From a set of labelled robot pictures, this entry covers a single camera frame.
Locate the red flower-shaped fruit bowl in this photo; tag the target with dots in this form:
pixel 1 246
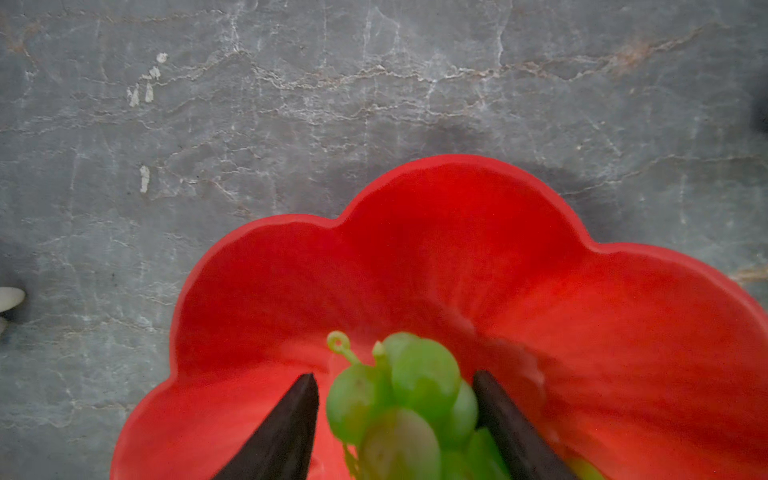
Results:
pixel 644 361

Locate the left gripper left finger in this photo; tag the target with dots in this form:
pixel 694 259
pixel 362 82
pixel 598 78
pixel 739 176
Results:
pixel 281 447

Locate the green fake grape bunch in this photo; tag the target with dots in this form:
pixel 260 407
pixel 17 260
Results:
pixel 411 415

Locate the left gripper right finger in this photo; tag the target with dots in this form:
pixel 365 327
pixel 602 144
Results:
pixel 525 453

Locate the yellow toy figure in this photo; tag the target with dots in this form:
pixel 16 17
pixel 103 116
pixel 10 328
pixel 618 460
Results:
pixel 10 297

